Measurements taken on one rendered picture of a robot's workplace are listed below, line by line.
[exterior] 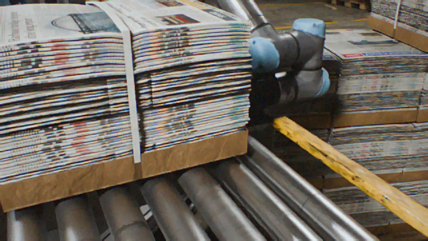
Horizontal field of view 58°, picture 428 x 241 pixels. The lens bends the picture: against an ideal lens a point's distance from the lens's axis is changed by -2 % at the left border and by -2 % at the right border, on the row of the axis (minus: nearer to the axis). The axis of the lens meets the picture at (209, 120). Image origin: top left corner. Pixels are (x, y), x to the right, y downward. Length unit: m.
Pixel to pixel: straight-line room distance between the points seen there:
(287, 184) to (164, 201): 0.19
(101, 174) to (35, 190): 0.09
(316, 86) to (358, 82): 0.31
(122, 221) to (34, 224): 0.12
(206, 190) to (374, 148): 0.87
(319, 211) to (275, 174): 0.11
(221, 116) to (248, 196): 0.13
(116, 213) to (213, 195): 0.14
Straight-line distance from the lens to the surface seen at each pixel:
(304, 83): 0.94
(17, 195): 0.58
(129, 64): 0.52
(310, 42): 0.90
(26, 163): 0.56
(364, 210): 1.52
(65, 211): 0.58
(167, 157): 0.60
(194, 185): 0.60
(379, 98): 1.29
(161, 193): 0.58
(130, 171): 0.59
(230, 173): 0.63
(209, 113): 0.60
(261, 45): 0.80
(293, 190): 0.61
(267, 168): 0.65
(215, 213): 0.55
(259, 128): 0.78
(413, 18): 1.40
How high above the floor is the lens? 1.14
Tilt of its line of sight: 25 degrees down
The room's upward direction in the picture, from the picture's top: straight up
